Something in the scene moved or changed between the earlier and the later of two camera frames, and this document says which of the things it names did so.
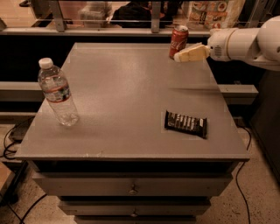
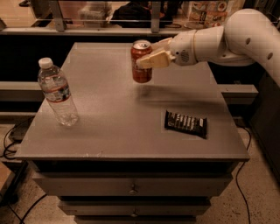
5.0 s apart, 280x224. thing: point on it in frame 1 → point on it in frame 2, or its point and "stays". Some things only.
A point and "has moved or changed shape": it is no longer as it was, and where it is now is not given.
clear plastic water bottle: [56, 88] stays
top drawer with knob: [130, 184] stays
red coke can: [178, 40] has moved or changed shape
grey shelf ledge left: [21, 92] stays
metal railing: [122, 27] stays
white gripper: [218, 45] → [182, 50]
